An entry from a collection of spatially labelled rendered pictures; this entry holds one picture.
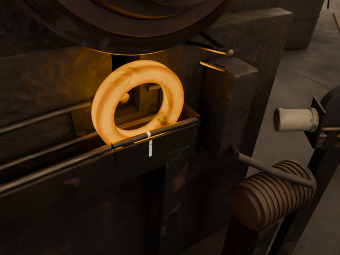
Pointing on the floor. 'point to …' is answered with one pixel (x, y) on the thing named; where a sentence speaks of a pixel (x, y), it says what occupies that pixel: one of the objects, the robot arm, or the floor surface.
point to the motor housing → (264, 208)
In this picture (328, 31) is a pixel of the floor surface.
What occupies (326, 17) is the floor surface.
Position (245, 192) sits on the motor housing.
